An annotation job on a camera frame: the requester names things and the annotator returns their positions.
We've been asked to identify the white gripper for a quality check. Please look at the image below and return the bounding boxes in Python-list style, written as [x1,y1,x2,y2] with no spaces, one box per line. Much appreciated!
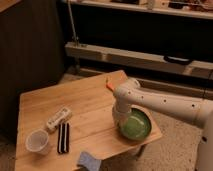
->
[112,106,132,127]

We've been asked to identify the green ceramic bowl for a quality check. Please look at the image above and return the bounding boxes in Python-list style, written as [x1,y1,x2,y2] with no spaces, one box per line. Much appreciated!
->
[119,108,152,141]

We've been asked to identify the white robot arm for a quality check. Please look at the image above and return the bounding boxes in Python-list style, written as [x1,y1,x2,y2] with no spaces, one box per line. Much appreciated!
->
[112,78,213,171]

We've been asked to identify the orange small object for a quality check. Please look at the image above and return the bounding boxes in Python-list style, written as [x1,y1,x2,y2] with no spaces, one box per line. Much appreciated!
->
[106,77,114,91]

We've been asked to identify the white remote control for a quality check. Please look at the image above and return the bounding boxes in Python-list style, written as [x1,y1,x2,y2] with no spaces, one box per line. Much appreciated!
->
[46,107,72,132]

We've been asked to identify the white lower shelf beam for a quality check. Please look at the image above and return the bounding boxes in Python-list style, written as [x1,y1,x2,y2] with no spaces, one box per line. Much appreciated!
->
[65,42,213,78]

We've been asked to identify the blue sponge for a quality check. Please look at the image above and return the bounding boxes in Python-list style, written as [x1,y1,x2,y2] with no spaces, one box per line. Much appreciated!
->
[77,152,101,171]

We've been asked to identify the black and white striped cloth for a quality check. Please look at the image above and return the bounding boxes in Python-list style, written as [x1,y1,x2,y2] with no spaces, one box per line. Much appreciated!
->
[57,123,70,154]

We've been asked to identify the wooden table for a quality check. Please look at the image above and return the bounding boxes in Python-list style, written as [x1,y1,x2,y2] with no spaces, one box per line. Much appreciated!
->
[14,69,163,171]

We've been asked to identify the metal vertical pole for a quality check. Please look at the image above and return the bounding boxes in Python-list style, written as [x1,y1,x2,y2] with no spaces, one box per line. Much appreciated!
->
[67,0,79,46]

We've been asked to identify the clear plastic cup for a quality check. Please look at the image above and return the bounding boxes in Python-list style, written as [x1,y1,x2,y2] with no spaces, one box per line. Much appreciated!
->
[25,129,50,155]

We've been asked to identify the white upper shelf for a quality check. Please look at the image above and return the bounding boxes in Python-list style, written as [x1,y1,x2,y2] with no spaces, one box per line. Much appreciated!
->
[61,0,213,20]

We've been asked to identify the black handle on shelf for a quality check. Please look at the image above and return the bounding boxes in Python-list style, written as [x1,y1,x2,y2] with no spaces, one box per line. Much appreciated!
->
[163,56,193,65]

